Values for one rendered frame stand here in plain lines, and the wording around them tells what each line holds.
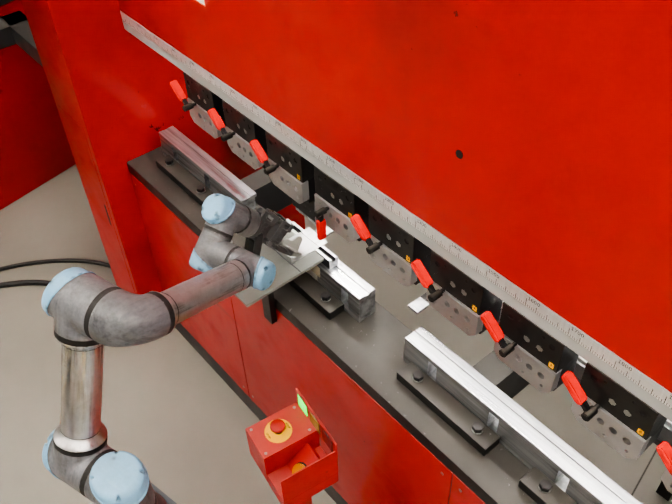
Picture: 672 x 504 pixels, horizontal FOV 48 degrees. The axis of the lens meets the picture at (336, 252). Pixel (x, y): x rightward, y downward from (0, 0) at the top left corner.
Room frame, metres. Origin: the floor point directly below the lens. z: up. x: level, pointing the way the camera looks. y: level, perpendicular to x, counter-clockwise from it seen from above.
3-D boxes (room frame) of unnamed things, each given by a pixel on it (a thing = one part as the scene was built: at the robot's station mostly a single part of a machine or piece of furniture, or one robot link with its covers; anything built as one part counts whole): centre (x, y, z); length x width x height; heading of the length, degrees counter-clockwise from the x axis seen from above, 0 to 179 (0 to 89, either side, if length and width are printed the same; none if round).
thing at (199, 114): (1.90, 0.34, 1.26); 0.15 x 0.09 x 0.17; 39
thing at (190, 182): (2.01, 0.50, 0.89); 0.30 x 0.05 x 0.03; 39
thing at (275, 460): (1.05, 0.14, 0.75); 0.20 x 0.16 x 0.18; 30
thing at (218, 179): (2.00, 0.42, 0.92); 0.50 x 0.06 x 0.10; 39
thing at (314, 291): (1.51, 0.10, 0.89); 0.30 x 0.05 x 0.03; 39
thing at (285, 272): (1.48, 0.19, 1.00); 0.26 x 0.18 x 0.01; 129
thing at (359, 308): (1.53, 0.04, 0.92); 0.39 x 0.06 x 0.10; 39
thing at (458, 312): (1.12, -0.28, 1.26); 0.15 x 0.09 x 0.17; 39
